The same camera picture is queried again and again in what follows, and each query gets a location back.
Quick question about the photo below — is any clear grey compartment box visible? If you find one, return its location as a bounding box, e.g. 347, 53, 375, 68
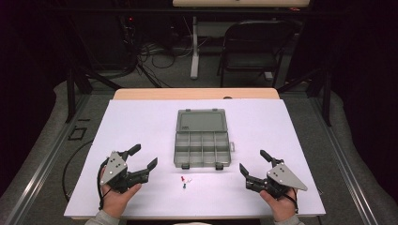
173, 108, 236, 172

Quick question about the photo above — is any white-legged desk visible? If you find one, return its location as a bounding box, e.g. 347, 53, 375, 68
172, 0, 311, 81

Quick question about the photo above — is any black floor cable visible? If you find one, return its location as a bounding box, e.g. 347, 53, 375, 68
61, 140, 95, 203

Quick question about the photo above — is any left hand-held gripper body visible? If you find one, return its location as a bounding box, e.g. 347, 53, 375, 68
99, 150, 150, 193

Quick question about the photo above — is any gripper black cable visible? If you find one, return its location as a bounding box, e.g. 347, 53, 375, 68
96, 158, 111, 211
283, 187, 300, 216

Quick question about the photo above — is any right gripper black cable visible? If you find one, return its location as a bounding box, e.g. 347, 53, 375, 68
283, 187, 300, 216

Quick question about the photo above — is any black metal stand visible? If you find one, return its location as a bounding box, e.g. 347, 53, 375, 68
276, 66, 333, 128
65, 67, 123, 124

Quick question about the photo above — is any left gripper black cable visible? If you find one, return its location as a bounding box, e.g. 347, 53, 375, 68
96, 158, 111, 211

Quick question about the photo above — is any aluminium floor rail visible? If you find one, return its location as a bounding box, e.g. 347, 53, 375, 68
0, 93, 92, 225
308, 96, 381, 225

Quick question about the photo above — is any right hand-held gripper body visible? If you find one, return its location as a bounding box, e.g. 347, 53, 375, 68
262, 158, 309, 201

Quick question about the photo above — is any black equipment with red light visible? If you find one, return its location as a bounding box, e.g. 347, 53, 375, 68
120, 13, 139, 45

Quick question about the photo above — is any black folding chair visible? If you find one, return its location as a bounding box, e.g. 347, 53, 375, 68
217, 20, 297, 89

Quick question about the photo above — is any person's left hand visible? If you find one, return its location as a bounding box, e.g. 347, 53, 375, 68
100, 168, 143, 219

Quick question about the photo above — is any wooden table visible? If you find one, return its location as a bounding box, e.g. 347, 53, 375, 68
70, 87, 321, 221

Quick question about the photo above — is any person's right hand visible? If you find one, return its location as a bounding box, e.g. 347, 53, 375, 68
259, 187, 299, 223

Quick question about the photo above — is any bundle of floor cables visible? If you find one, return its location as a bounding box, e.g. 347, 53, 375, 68
135, 41, 189, 70

